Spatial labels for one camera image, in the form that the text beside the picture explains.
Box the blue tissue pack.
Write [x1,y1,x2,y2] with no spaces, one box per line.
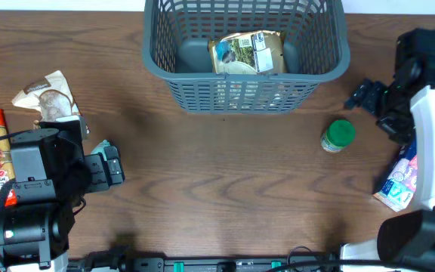
[372,140,418,212]

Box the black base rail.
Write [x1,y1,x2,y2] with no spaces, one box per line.
[67,246,338,272]

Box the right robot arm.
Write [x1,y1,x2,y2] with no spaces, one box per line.
[335,28,435,271]

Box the grey plastic basket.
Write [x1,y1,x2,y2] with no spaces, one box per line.
[142,0,350,114]

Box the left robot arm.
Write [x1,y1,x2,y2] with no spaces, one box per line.
[0,117,125,271]

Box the green lid jar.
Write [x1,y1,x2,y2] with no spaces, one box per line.
[320,119,356,153]

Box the white brown snack bag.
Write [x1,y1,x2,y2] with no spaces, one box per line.
[12,70,81,122]

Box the gold foil food pouch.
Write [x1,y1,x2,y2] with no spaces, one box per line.
[208,30,287,75]

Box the small teal packet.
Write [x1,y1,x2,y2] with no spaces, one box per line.
[91,140,110,155]

